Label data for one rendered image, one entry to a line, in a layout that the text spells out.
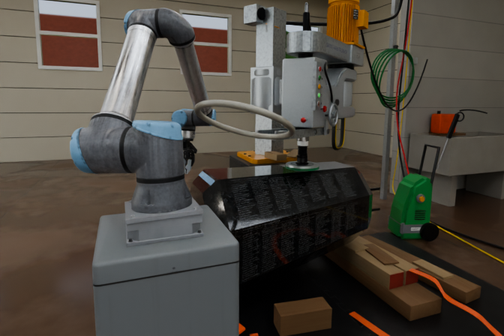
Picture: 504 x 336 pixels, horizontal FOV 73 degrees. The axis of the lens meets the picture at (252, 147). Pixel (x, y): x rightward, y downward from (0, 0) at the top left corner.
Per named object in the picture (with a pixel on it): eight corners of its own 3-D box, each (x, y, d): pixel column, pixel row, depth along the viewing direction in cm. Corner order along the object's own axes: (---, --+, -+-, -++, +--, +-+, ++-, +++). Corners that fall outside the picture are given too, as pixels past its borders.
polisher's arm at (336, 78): (331, 128, 286) (333, 69, 280) (358, 130, 273) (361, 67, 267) (290, 135, 226) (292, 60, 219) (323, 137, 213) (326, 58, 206)
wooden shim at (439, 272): (412, 263, 248) (412, 261, 248) (421, 261, 252) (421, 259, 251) (443, 280, 225) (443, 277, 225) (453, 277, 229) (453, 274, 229)
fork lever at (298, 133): (304, 133, 243) (304, 126, 242) (330, 134, 232) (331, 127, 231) (250, 139, 185) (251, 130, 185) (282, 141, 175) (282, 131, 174)
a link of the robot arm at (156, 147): (175, 178, 100) (172, 119, 98) (121, 179, 102) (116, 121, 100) (190, 169, 115) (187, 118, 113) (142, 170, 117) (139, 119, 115)
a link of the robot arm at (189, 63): (190, 0, 138) (218, 115, 191) (160, 2, 140) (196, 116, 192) (184, 16, 131) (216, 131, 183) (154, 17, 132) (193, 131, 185)
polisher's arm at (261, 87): (243, 106, 302) (243, 77, 299) (264, 106, 330) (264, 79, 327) (321, 107, 260) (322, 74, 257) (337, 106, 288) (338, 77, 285)
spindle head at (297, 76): (304, 127, 245) (306, 64, 239) (334, 129, 233) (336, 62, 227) (280, 130, 215) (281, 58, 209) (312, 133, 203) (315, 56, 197)
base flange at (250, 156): (235, 155, 328) (235, 150, 327) (282, 153, 344) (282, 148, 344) (253, 164, 282) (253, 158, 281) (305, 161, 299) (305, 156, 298)
